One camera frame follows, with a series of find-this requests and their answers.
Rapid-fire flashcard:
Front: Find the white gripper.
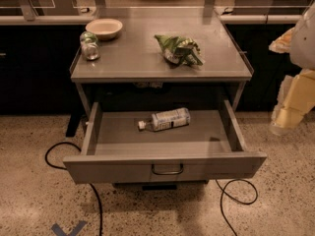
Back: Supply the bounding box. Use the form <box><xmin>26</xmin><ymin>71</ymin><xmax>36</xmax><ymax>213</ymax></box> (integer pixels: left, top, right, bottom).
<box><xmin>268</xmin><ymin>27</ymin><xmax>315</xmax><ymax>137</ymax></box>

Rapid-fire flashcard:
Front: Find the blue plastic bottle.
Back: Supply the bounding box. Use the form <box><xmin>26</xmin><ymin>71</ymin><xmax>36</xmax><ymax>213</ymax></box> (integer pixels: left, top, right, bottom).
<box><xmin>138</xmin><ymin>107</ymin><xmax>191</xmax><ymax>132</ymax></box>

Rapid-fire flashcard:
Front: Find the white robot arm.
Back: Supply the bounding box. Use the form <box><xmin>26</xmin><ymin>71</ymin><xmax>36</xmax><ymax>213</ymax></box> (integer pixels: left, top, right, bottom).
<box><xmin>269</xmin><ymin>3</ymin><xmax>315</xmax><ymax>136</ymax></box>

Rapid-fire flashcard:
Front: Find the grey metal counter cabinet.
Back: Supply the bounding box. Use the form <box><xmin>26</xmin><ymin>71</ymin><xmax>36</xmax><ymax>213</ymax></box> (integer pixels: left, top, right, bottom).
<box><xmin>65</xmin><ymin>6</ymin><xmax>255</xmax><ymax>192</ymax></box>

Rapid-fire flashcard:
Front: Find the green chip bag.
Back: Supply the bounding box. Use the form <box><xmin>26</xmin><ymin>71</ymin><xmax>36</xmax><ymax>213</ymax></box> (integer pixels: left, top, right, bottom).
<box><xmin>155</xmin><ymin>34</ymin><xmax>205</xmax><ymax>66</ymax></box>

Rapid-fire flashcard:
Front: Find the white ceramic bowl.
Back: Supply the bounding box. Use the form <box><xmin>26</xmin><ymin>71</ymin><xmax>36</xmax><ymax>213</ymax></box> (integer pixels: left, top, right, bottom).
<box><xmin>86</xmin><ymin>19</ymin><xmax>123</xmax><ymax>40</ymax></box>

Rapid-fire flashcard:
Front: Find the green soda can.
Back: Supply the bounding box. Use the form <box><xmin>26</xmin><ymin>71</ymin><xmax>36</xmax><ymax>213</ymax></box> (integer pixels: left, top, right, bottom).
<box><xmin>80</xmin><ymin>31</ymin><xmax>99</xmax><ymax>61</ymax></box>

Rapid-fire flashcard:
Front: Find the blue tape floor mark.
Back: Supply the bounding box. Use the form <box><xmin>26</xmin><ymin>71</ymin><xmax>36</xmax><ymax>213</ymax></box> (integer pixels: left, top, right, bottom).
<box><xmin>51</xmin><ymin>220</ymin><xmax>87</xmax><ymax>236</ymax></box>

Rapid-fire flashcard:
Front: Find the black cable right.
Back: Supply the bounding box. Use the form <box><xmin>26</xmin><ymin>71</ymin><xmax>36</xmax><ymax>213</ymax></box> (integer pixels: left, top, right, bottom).
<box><xmin>215</xmin><ymin>178</ymin><xmax>259</xmax><ymax>236</ymax></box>

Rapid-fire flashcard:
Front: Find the black cable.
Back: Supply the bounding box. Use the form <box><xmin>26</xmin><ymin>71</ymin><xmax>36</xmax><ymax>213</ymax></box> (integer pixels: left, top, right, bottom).
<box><xmin>44</xmin><ymin>142</ymin><xmax>104</xmax><ymax>236</ymax></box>
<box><xmin>215</xmin><ymin>178</ymin><xmax>259</xmax><ymax>236</ymax></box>

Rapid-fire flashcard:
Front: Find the black drawer handle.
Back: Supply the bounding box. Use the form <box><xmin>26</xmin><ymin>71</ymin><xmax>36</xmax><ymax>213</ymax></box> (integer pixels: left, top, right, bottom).
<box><xmin>151</xmin><ymin>164</ymin><xmax>184</xmax><ymax>176</ymax></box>

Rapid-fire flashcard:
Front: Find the black cable left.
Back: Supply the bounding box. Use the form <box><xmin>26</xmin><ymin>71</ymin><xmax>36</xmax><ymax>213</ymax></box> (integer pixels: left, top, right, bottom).
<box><xmin>44</xmin><ymin>142</ymin><xmax>104</xmax><ymax>236</ymax></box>

